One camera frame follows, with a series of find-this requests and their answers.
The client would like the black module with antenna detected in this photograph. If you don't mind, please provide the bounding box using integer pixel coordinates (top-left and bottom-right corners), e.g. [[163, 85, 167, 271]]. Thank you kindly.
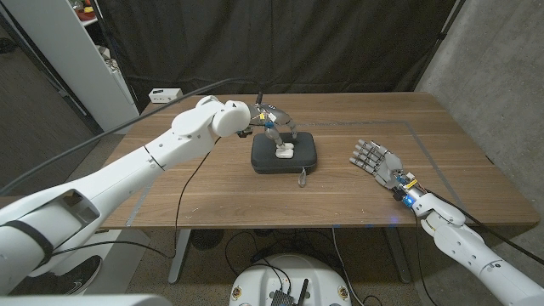
[[269, 278, 310, 306]]

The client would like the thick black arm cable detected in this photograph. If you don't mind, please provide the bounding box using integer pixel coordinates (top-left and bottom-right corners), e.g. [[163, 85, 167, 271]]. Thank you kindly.
[[428, 190, 544, 267], [0, 77, 264, 196]]

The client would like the grey metal table leg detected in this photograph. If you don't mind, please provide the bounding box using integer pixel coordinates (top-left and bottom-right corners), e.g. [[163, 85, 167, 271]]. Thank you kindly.
[[382, 227, 412, 285], [167, 229, 192, 285]]

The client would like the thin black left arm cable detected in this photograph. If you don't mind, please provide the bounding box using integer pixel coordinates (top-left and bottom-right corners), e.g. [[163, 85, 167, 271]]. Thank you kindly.
[[50, 135, 222, 260]]

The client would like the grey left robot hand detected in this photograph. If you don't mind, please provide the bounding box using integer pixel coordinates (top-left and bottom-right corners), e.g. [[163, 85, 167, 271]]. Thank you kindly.
[[248, 103, 298, 150]]

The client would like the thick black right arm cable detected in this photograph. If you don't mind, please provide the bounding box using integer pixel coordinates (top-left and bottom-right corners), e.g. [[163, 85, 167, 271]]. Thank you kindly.
[[428, 190, 544, 267]]

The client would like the white airpods case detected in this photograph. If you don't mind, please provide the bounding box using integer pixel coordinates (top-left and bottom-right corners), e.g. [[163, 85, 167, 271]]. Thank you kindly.
[[275, 142, 296, 160]]

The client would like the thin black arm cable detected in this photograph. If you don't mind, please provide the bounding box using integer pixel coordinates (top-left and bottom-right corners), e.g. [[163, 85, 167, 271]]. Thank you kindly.
[[414, 212, 439, 306], [50, 135, 222, 260]]

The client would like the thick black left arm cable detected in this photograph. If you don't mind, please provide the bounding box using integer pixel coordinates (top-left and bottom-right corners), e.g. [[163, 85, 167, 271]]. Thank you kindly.
[[0, 77, 264, 196]]

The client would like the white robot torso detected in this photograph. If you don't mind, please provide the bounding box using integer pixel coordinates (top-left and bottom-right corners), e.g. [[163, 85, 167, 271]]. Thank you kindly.
[[228, 253, 353, 306]]

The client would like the black zippered pouch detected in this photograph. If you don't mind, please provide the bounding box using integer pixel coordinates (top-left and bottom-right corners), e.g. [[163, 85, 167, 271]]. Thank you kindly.
[[250, 131, 319, 189]]

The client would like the white cabinet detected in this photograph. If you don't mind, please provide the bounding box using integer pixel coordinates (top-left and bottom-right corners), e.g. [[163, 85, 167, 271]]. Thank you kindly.
[[0, 0, 141, 135]]

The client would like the grey floor cable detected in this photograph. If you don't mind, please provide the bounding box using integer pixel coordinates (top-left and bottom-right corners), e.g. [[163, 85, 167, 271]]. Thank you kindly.
[[331, 225, 366, 306]]

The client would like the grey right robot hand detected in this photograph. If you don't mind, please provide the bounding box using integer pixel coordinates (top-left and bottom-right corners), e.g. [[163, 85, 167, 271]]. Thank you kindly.
[[348, 139, 405, 190]]

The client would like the black floor cable bundle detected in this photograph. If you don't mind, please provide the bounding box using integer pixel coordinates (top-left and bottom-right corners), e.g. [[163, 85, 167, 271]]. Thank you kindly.
[[224, 229, 337, 281]]

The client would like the black shoe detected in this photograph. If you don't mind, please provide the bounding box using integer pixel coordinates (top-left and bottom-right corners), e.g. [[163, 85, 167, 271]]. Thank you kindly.
[[12, 254, 103, 297]]

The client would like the black curtain backdrop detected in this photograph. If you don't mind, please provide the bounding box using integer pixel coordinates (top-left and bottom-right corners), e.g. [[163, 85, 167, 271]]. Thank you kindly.
[[95, 0, 458, 114]]

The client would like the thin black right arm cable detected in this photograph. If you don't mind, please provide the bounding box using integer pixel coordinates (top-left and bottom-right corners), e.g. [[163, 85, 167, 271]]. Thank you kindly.
[[414, 212, 439, 306]]

